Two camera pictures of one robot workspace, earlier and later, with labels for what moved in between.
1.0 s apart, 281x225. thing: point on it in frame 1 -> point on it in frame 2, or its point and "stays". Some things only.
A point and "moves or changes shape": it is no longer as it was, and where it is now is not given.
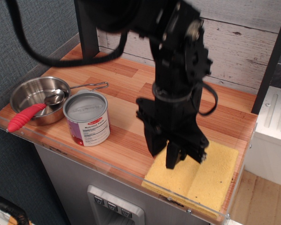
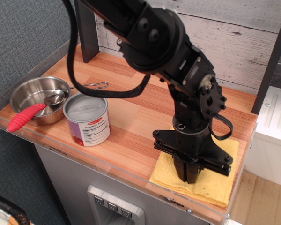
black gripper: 177,120 -> 200,146
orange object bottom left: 12,221 stays
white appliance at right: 269,152 stays
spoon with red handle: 53,98 stays
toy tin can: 86,113 stays
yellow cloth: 205,187 moves or changes shape
